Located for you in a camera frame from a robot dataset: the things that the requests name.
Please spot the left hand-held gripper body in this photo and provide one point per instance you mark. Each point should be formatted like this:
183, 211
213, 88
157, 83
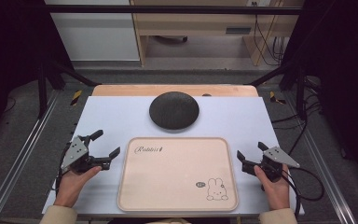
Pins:
74, 154

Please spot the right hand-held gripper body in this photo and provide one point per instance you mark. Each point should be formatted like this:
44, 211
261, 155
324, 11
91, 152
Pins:
276, 157

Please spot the person's left hand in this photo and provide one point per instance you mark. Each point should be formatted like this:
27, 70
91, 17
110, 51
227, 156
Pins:
71, 186

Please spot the person's right hand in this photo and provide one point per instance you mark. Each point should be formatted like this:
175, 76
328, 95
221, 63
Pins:
276, 193

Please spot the white table cover board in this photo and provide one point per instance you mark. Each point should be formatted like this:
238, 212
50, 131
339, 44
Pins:
112, 118

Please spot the yellow black tape marker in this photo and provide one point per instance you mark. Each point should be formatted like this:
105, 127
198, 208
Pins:
275, 98
76, 97

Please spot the beige tray with rabbit print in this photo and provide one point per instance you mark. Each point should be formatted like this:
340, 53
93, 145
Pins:
167, 177

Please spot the wooden table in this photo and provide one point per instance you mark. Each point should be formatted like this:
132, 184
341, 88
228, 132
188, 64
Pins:
136, 90

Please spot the black round plate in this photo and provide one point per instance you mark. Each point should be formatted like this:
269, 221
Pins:
174, 110

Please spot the white cabinet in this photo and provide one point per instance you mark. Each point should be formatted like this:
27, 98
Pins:
96, 34

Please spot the black curtain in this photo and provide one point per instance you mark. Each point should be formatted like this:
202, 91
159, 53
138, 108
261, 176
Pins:
9, 46
345, 77

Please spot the light wooden desk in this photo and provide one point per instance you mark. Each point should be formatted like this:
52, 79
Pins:
199, 25

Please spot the aluminium floor rail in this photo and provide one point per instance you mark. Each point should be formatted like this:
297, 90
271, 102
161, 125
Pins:
28, 146
326, 168

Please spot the black frame strut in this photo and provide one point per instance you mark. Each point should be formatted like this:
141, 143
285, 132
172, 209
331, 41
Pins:
292, 73
74, 76

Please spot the black horizontal frame bar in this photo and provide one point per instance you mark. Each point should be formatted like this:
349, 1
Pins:
167, 9

